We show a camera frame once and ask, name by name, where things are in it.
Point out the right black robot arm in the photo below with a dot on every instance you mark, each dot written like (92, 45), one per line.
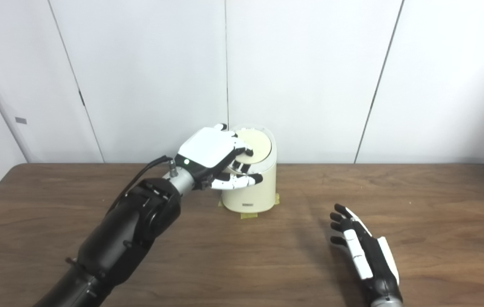
(387, 304)

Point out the cream-colored plastic bin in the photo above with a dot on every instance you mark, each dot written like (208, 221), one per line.
(250, 194)

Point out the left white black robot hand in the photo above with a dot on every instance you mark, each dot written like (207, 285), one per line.
(208, 149)

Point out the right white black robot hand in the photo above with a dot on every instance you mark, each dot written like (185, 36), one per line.
(374, 264)

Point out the black wall panel hinge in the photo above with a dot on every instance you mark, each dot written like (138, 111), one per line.
(82, 98)

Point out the cream round bin lid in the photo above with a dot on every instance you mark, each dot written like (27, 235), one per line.
(260, 145)

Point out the small grey wall label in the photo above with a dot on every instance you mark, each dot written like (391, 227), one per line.
(21, 120)

